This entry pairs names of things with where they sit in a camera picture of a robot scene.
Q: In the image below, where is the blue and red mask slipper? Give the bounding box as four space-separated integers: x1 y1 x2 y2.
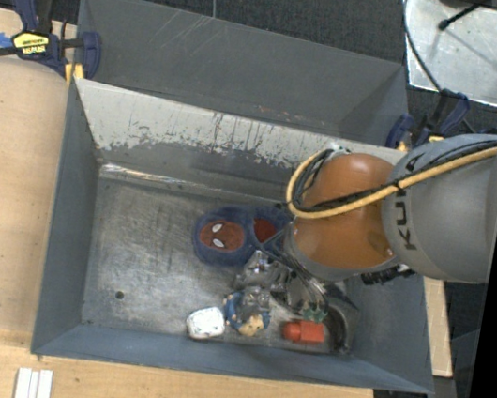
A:
188 200 260 272
245 203 296 254

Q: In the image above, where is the blue toy figure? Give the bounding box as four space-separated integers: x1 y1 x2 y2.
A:
218 283 277 342

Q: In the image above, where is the red plastic block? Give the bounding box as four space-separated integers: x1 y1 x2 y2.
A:
280 316 329 348

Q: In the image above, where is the white rounded plastic object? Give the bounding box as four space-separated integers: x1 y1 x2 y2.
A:
182 301 230 345

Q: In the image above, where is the grey metal bin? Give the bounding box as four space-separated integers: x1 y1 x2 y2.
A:
16 0 494 398

